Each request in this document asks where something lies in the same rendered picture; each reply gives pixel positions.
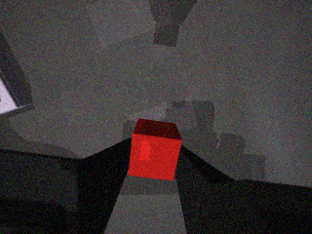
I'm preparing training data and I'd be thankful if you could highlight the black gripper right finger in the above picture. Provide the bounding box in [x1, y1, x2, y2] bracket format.
[175, 145, 312, 234]

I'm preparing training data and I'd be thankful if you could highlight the red cube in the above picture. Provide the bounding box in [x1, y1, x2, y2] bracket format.
[128, 118, 182, 180]

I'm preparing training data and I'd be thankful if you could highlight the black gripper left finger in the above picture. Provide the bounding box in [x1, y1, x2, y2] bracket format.
[0, 137, 132, 234]

